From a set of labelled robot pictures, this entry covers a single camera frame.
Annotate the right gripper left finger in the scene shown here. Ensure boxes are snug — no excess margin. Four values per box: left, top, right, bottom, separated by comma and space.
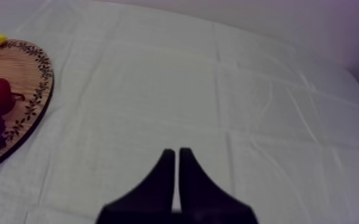
95, 148, 177, 224

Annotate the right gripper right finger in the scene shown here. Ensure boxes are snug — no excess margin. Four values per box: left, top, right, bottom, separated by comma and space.
175, 147, 259, 224

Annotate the round wooden board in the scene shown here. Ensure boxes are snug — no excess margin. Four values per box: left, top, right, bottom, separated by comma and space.
0, 39, 55, 175

